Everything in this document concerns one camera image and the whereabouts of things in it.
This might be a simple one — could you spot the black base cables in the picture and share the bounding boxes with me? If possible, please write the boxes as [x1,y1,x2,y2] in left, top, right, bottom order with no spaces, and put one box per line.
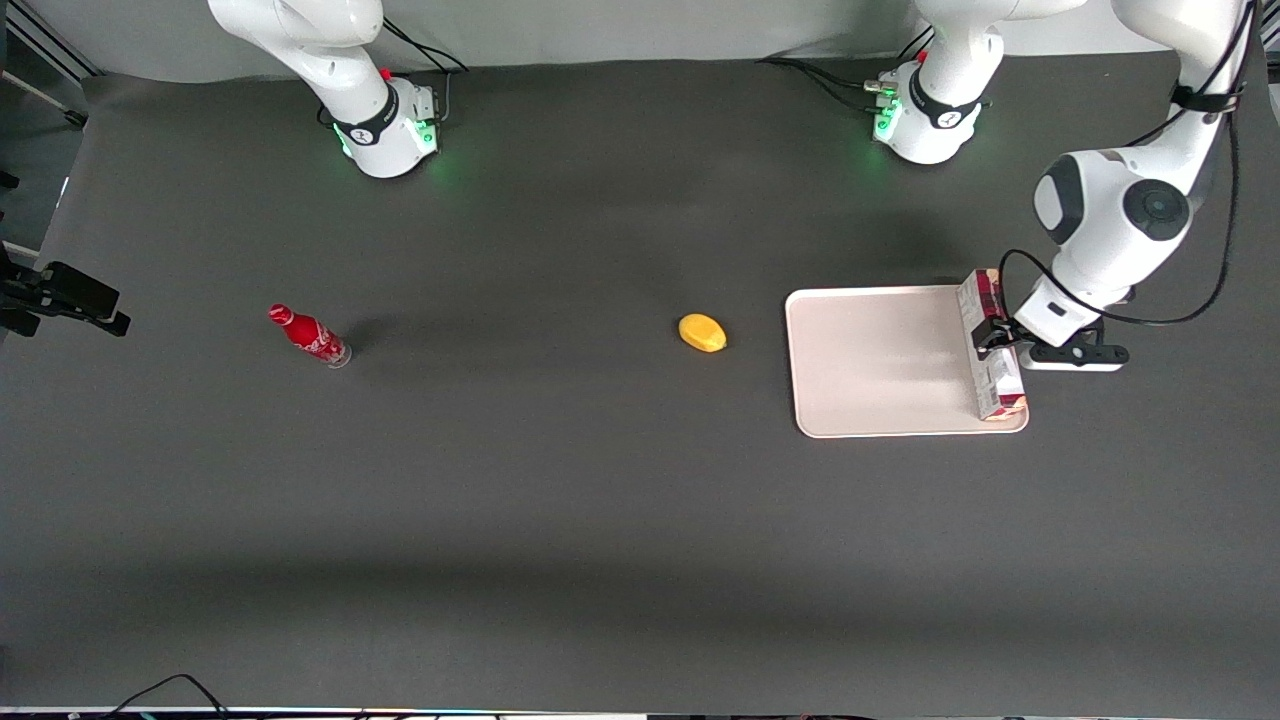
[318,17,470,128]
[757,27,936,113]

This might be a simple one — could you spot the black left base cables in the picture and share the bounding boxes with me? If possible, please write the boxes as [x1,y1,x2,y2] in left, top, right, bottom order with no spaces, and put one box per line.
[757,27,936,113]

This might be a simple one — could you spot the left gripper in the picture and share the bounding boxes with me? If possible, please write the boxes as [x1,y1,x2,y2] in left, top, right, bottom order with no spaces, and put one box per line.
[971,275,1136,354]

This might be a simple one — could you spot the beige rectangular tray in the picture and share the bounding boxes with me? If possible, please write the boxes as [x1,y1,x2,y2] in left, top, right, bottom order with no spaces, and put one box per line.
[784,284,1031,440]

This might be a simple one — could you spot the aluminium frame bar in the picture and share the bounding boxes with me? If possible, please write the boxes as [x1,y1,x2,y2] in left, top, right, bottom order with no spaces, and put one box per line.
[0,0,103,83]

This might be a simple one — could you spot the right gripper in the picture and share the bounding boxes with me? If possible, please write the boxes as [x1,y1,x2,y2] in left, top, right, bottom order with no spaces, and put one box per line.
[0,250,132,338]

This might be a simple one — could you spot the red cola bottle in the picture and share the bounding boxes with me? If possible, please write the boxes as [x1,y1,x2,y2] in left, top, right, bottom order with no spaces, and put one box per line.
[267,303,353,369]

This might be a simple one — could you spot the black right base cables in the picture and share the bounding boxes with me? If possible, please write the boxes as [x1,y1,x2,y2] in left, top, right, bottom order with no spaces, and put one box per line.
[318,17,470,128]

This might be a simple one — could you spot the red plaid cookie box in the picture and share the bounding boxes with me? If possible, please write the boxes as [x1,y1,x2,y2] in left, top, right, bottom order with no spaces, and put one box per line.
[956,268,1029,422]

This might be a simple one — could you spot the black floor cable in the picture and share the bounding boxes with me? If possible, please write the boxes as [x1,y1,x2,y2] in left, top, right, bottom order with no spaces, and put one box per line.
[105,673,233,720]

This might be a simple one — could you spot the yellow lemon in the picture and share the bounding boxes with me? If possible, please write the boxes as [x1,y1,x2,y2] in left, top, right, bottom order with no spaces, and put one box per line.
[678,313,728,354]

